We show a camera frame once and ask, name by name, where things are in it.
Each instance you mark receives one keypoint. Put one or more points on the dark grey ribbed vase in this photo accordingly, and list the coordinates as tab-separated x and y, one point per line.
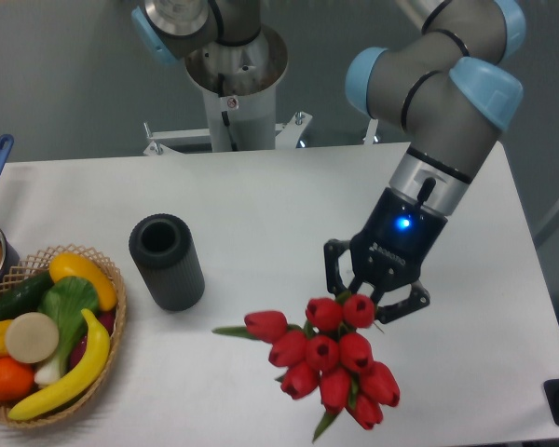
162	248

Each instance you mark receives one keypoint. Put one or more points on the beige round disc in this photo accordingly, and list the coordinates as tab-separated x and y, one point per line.
31	338

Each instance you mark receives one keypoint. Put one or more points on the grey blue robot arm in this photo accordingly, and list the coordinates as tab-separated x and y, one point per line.
446	91

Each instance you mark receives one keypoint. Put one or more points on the yellow banana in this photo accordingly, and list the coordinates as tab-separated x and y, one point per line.
75	382

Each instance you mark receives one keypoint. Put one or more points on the white metal base frame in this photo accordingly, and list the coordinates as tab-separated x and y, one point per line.
292	134

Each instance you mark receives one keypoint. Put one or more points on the dark red vegetable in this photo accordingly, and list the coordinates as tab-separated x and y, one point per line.
107	319

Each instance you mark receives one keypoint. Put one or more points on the orange fruit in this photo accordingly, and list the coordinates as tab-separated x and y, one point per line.
16	380

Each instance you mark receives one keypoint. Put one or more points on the woven wicker basket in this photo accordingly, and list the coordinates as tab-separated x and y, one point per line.
37	263

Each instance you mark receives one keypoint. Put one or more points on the green bok choy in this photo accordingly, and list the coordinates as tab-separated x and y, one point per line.
63	304

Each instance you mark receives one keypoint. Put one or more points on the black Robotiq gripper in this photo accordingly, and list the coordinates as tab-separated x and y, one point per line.
388	252

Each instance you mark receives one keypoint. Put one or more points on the green cucumber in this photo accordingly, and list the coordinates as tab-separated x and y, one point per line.
24	297

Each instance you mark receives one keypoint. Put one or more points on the red tulip bouquet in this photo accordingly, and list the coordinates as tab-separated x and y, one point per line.
328	354

